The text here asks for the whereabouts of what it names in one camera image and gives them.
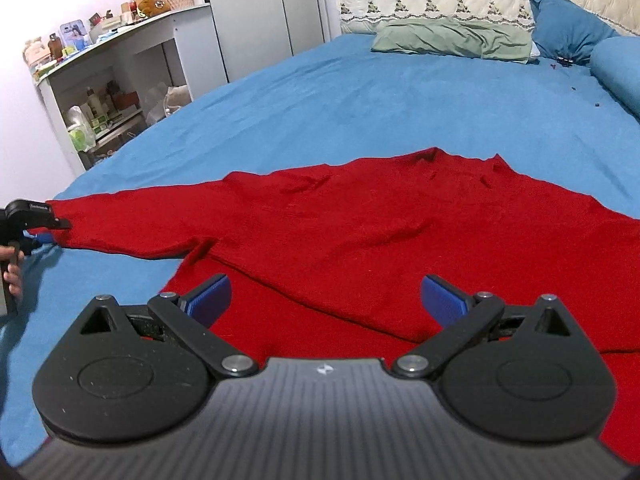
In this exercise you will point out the light blue pillow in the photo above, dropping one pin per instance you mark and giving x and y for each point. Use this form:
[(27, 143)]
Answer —
[(617, 70)]

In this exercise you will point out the brown teddy bear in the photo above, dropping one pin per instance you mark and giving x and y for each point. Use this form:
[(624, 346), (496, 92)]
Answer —
[(152, 4)]

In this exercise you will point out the green and white bag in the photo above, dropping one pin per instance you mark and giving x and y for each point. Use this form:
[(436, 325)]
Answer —
[(81, 130)]

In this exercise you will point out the pale plush toy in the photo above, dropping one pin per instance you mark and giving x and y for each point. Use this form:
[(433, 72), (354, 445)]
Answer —
[(35, 50)]

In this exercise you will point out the person's left hand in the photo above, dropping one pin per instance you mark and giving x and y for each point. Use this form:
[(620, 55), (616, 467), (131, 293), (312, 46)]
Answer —
[(13, 276)]

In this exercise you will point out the blue picture frame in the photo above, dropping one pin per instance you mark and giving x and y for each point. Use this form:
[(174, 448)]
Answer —
[(75, 35)]

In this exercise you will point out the green pillow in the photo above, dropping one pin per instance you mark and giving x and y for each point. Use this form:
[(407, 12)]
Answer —
[(450, 37)]

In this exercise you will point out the grey wardrobe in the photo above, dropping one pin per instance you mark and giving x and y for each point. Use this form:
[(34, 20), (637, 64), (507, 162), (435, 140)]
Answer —
[(265, 10)]

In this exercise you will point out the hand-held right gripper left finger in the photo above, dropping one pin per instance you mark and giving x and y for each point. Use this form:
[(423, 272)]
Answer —
[(214, 296)]

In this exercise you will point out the white shelf desk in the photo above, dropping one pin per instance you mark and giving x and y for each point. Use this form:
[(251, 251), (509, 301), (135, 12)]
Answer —
[(150, 40)]

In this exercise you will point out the white plastic bag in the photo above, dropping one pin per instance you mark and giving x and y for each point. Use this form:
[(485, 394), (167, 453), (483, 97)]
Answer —
[(170, 102)]

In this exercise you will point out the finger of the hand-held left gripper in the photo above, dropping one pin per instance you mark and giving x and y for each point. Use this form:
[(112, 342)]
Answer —
[(62, 222), (42, 239)]

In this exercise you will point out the brown bottle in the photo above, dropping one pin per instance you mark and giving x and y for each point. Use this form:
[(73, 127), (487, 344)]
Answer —
[(54, 46)]

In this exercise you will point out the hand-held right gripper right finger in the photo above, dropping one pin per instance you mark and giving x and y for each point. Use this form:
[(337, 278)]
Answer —
[(442, 300)]

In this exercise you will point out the red knit sweater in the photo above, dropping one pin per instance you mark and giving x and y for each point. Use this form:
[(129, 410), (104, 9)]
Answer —
[(350, 230)]

